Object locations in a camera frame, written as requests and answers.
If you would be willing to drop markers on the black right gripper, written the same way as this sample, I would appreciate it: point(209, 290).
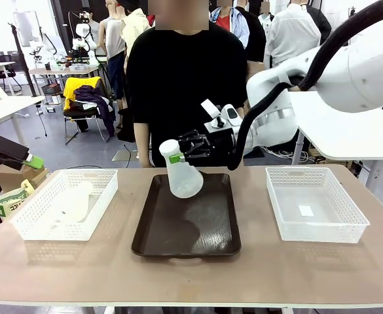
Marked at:
point(220, 147)

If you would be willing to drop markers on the white plastic conical flask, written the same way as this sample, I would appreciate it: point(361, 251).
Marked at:
point(184, 183)
point(76, 202)

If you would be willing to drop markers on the person's right forearm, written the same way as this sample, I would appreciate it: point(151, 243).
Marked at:
point(142, 144)

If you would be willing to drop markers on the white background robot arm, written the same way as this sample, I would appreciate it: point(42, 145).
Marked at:
point(40, 45)

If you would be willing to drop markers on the brown cardboard box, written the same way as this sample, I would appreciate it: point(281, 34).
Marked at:
point(4, 173)

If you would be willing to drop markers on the white desk with metal leg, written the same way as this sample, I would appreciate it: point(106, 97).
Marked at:
point(11, 104)

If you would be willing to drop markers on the green and white carton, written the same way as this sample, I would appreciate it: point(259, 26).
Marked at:
point(9, 204)

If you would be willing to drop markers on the person in black sweater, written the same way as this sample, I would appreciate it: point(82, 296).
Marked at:
point(184, 81)

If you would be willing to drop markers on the red and black box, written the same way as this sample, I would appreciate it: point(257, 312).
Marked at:
point(51, 89)

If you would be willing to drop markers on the grey floor plate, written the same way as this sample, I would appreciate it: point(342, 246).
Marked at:
point(121, 155)

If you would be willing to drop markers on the black metal chair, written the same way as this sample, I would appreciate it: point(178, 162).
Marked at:
point(80, 114)

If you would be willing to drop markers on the white plastic perforated basket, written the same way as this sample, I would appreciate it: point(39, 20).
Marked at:
point(30, 225)
point(322, 233)

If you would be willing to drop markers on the black office chair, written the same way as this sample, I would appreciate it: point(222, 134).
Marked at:
point(1, 73)

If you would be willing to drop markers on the dark brown plastic tray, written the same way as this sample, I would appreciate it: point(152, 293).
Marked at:
point(184, 225)

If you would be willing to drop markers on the yellow cloth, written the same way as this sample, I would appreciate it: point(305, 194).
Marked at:
point(71, 88)

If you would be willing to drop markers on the background work table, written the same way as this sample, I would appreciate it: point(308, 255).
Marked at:
point(63, 69)

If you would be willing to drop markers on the dark purple garment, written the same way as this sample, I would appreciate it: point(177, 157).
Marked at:
point(99, 101)

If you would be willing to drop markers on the white paper label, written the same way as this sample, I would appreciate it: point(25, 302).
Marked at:
point(306, 211)

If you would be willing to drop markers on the person in blue jacket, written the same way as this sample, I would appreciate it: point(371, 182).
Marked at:
point(225, 23)

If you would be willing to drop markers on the mannequin in cream shirt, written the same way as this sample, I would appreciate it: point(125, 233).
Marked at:
point(134, 29)

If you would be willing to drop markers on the mannequin in white tank top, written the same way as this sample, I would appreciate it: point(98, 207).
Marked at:
point(114, 39)

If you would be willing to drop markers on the white background robot with black head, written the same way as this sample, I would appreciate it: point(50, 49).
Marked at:
point(84, 32)

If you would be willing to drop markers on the white desk with rounded corner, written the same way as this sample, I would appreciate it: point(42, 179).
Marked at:
point(341, 131)

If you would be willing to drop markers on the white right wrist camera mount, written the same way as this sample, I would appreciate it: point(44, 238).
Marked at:
point(230, 114)

